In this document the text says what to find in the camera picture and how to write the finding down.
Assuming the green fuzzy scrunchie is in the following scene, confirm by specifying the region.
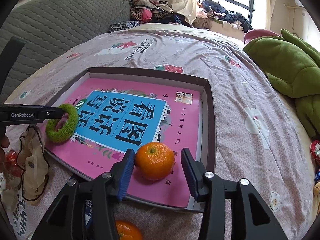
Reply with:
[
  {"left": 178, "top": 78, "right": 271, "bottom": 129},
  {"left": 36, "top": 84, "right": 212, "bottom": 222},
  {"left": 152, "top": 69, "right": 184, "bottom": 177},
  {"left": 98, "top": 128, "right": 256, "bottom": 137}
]
[{"left": 46, "top": 103, "right": 78, "bottom": 144}]

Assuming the clothes pile beside bed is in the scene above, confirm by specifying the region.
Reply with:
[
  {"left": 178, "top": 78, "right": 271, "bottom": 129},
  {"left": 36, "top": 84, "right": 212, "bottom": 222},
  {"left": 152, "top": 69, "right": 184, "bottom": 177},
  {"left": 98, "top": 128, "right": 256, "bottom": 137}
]
[{"left": 130, "top": 0, "right": 192, "bottom": 28}]

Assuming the beige sheer scrunchie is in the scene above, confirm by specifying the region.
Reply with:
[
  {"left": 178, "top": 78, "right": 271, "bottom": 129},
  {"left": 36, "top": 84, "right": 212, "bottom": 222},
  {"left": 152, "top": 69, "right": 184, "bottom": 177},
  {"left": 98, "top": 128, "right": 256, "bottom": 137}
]
[{"left": 16, "top": 125, "right": 50, "bottom": 202}]

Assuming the grey quilted headboard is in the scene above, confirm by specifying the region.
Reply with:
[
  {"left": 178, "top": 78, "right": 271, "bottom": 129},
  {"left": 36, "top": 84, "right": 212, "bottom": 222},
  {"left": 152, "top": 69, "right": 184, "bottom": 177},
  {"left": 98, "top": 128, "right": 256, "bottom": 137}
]
[{"left": 1, "top": 0, "right": 131, "bottom": 102}]

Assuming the white red toy egg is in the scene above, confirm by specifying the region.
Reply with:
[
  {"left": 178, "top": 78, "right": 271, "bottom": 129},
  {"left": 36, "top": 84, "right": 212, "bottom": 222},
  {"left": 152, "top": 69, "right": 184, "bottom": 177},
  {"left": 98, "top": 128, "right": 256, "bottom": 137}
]
[{"left": 4, "top": 150, "right": 22, "bottom": 178}]

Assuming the pink pillow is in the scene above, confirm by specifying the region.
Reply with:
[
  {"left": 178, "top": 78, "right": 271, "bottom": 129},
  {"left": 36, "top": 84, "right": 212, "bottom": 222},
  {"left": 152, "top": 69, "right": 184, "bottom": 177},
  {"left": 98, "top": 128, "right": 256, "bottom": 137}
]
[{"left": 244, "top": 29, "right": 280, "bottom": 44}]

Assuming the orange tangerine with stem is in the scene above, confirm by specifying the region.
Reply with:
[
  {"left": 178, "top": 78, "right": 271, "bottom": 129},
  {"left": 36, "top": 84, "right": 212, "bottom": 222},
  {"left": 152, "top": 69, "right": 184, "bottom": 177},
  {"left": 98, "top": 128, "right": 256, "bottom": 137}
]
[{"left": 116, "top": 220, "right": 143, "bottom": 240}]

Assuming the red silver snack wrapper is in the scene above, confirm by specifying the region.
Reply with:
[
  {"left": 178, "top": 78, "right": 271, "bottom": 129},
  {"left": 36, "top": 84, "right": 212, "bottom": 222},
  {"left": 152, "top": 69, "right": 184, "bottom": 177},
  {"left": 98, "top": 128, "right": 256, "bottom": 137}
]
[{"left": 310, "top": 140, "right": 320, "bottom": 166}]

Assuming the clothes pile on windowsill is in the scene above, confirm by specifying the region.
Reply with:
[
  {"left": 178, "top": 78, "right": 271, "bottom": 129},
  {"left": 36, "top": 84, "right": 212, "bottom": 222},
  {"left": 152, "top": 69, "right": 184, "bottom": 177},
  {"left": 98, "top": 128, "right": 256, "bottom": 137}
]
[{"left": 196, "top": 0, "right": 253, "bottom": 33}]

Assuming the green fleece blanket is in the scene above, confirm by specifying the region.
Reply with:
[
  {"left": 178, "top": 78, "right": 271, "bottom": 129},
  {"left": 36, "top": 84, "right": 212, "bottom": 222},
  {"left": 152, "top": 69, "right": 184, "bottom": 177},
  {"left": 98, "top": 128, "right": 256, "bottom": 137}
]
[{"left": 243, "top": 29, "right": 319, "bottom": 138}]

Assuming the person's left hand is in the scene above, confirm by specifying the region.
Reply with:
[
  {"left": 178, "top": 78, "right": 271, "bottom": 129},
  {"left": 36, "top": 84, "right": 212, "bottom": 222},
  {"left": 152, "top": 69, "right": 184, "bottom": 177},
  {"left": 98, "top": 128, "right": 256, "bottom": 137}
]
[{"left": 0, "top": 135, "right": 10, "bottom": 173}]

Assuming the blue snack packet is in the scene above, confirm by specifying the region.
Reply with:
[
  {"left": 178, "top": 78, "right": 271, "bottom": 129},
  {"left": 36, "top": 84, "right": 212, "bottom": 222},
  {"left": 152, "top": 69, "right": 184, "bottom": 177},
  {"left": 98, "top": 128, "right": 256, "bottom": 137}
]
[{"left": 85, "top": 200, "right": 92, "bottom": 230}]

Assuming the pink strawberry print bedsheet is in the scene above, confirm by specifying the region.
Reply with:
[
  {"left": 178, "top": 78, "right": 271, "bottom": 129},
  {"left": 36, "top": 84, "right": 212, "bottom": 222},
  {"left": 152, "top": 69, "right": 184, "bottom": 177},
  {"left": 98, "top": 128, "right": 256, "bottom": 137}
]
[{"left": 7, "top": 24, "right": 317, "bottom": 239}]

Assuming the small blue doll toy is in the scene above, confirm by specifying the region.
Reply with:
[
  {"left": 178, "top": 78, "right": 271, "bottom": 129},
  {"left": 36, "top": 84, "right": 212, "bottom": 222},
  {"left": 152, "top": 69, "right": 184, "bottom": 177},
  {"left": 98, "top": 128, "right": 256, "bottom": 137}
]
[{"left": 313, "top": 170, "right": 320, "bottom": 196}]

